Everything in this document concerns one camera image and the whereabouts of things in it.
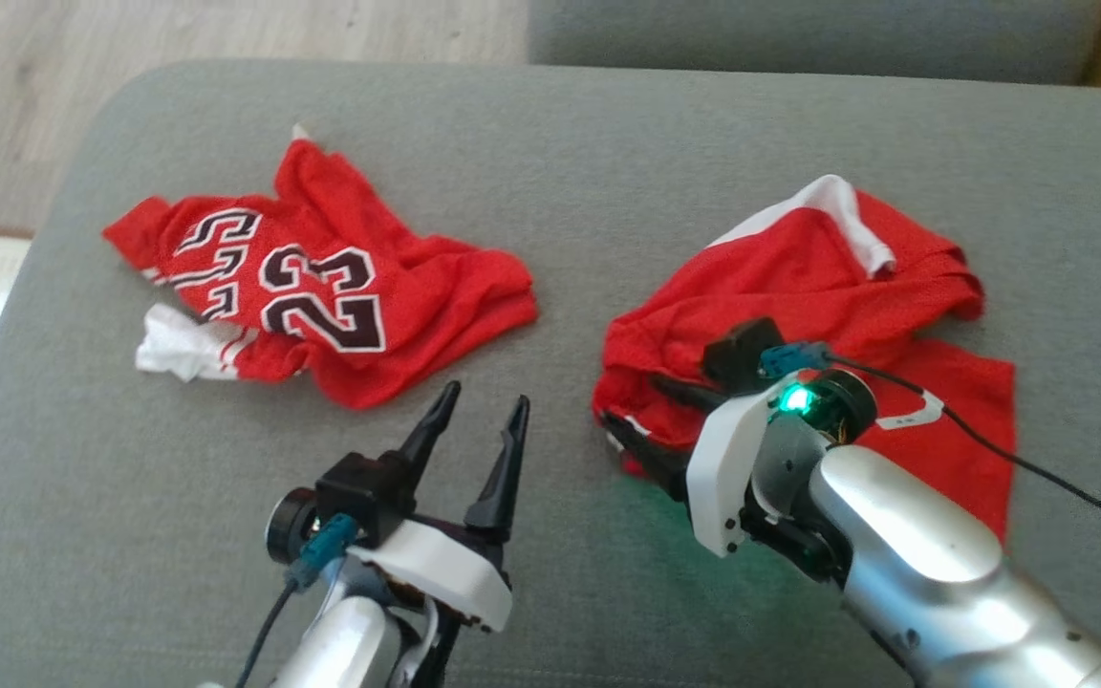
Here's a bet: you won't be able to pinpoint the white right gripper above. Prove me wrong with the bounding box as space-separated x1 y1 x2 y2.
598 376 848 586

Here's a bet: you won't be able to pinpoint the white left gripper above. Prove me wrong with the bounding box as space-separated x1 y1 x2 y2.
350 380 530 632

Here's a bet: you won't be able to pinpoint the black cable with teal plug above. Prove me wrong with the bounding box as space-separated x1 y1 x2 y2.
759 342 1101 543
235 513 360 688

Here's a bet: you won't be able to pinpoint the red shorts with white band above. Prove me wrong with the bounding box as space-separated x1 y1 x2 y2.
592 175 1017 546

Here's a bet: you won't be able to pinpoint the red basketball jersey number 23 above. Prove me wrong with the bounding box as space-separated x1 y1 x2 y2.
101 122 539 412

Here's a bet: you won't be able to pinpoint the long grey sofa seat cushion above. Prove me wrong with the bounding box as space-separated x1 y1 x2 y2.
527 0 1101 87

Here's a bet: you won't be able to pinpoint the grey couch cushion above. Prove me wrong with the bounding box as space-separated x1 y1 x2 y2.
0 59 1101 688

